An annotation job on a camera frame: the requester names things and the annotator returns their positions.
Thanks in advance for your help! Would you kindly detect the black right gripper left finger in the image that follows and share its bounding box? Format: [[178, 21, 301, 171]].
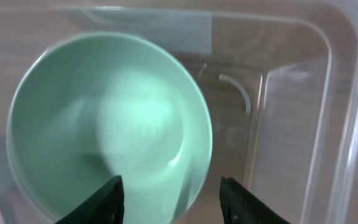
[[56, 175, 124, 224]]

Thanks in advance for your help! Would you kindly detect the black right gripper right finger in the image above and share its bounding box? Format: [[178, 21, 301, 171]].
[[219, 177, 289, 224]]

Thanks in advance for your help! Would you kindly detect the green plastic bowl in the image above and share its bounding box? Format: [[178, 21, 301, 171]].
[[6, 32, 213, 223]]

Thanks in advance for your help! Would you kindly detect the clear plastic container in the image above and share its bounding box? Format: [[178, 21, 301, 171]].
[[0, 1, 358, 223]]

